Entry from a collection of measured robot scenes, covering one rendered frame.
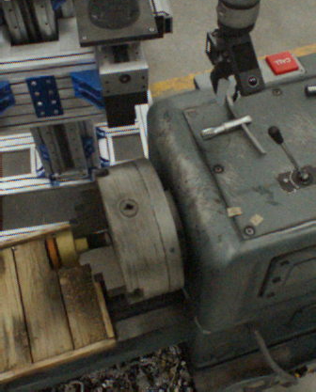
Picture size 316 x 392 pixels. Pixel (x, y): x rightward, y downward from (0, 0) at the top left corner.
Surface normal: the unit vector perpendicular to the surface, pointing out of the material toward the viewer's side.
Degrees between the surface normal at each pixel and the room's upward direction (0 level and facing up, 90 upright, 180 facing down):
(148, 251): 47
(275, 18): 0
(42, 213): 0
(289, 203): 0
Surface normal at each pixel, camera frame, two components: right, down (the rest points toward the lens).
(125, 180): -0.07, -0.71
